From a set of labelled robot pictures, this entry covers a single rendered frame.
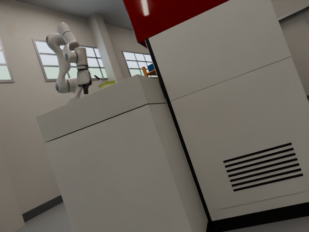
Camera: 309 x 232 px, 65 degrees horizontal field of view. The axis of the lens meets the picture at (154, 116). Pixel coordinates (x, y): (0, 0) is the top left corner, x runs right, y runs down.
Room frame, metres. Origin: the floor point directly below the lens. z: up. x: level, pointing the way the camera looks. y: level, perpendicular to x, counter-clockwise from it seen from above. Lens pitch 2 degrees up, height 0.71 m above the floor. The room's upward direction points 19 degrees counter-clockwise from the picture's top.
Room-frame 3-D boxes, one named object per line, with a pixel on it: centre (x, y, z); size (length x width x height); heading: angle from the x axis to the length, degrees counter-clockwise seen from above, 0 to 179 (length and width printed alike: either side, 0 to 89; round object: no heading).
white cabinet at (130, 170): (1.66, 0.17, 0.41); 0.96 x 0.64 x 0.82; 163
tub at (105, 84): (1.36, 0.20, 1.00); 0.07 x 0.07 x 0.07; 47
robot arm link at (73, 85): (2.11, 0.59, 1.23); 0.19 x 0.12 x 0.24; 126
